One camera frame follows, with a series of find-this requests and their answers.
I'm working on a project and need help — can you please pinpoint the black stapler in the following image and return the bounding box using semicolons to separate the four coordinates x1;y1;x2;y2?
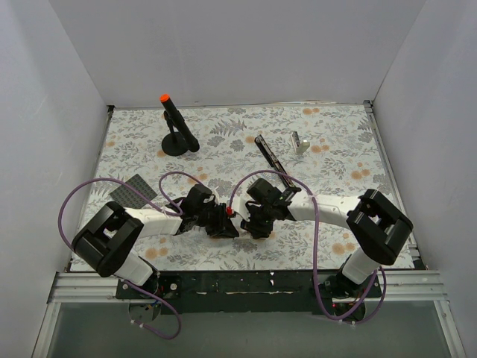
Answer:
254;134;295;188

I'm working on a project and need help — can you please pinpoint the beige stapler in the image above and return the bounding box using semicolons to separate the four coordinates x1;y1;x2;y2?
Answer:
291;131;310;155

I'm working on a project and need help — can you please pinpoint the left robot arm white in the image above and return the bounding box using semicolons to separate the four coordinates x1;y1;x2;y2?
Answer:
72;184;239;298

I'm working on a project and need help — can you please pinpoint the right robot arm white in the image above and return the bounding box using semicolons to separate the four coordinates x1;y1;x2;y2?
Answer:
227;178;414;297

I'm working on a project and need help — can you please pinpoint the floral patterned table mat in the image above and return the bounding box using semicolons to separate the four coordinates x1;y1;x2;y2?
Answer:
83;105;396;270

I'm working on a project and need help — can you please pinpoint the black microphone on stand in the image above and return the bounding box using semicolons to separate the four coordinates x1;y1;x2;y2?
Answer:
159;94;200;157

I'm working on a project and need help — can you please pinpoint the grey perforated plate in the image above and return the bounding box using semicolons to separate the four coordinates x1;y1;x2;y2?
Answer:
110;174;157;209

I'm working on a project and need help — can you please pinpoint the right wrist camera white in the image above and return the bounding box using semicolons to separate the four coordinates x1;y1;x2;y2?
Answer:
226;198;250;221

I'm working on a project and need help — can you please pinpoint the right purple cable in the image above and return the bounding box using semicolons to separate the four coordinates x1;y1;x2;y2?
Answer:
227;169;387;322

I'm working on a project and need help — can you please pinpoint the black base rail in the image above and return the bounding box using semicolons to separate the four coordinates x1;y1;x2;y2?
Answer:
115;270;383;318

